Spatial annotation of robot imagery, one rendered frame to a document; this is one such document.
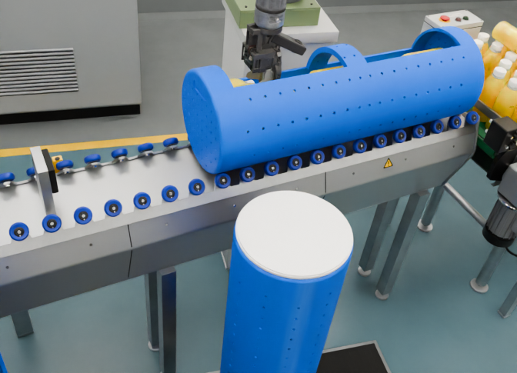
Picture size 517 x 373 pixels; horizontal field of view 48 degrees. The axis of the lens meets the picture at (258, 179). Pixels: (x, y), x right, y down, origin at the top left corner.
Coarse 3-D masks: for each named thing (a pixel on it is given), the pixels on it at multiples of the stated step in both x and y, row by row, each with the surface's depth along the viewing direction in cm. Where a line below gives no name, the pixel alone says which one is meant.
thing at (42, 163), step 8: (32, 152) 142; (40, 152) 142; (48, 152) 143; (32, 160) 143; (40, 160) 140; (48, 160) 141; (40, 168) 138; (48, 168) 139; (40, 176) 137; (48, 176) 138; (40, 184) 139; (48, 184) 140; (56, 184) 142; (40, 192) 146; (48, 192) 141; (56, 192) 143; (48, 200) 143; (48, 208) 145
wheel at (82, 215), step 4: (76, 208) 144; (80, 208) 143; (84, 208) 143; (88, 208) 144; (76, 212) 142; (80, 212) 143; (84, 212) 143; (88, 212) 144; (76, 216) 143; (80, 216) 143; (84, 216) 143; (88, 216) 144; (76, 220) 143; (80, 220) 143; (84, 220) 143; (88, 220) 144; (80, 224) 143; (84, 224) 144
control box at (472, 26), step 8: (432, 16) 216; (456, 16) 218; (472, 16) 220; (424, 24) 218; (432, 24) 214; (440, 24) 212; (448, 24) 213; (456, 24) 213; (464, 24) 214; (472, 24) 216; (480, 24) 218; (472, 32) 219
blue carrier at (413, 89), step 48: (336, 48) 164; (192, 96) 155; (240, 96) 145; (288, 96) 150; (336, 96) 155; (384, 96) 162; (432, 96) 170; (192, 144) 165; (240, 144) 147; (288, 144) 155; (336, 144) 169
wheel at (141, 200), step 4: (140, 192) 149; (144, 192) 149; (136, 196) 148; (140, 196) 149; (144, 196) 149; (148, 196) 150; (136, 200) 148; (140, 200) 149; (144, 200) 149; (148, 200) 150; (136, 204) 148; (140, 204) 149; (144, 204) 149; (148, 204) 150; (140, 208) 149; (144, 208) 149
